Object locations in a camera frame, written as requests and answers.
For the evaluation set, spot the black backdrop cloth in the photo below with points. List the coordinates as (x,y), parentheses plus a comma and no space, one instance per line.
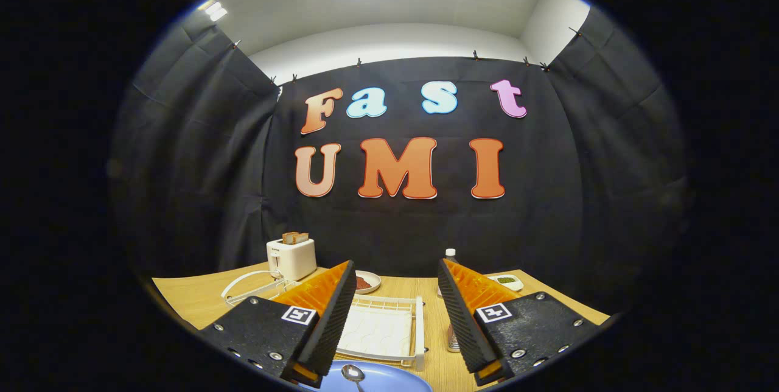
(414,227)

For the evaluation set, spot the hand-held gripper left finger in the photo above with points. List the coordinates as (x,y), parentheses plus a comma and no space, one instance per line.
(331,325)

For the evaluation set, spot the small ceiling light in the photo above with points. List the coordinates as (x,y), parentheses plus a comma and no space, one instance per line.
(216,11)

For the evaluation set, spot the small dish with red food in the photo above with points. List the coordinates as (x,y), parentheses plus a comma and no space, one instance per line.
(368,283)

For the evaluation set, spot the light blue plate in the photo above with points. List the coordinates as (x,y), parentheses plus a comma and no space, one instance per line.
(395,380)

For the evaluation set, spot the white toaster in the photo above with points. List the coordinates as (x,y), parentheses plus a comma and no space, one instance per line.
(292,261)

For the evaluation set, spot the white divided tray with beans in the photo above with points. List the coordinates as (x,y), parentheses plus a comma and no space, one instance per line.
(508,282)

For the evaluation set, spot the toasted bread slices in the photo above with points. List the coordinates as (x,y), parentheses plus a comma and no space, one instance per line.
(295,237)

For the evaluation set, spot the clear bottle with red label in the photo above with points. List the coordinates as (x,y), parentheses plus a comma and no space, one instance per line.
(451,254)

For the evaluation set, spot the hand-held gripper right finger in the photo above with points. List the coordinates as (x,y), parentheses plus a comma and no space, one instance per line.
(465,325)

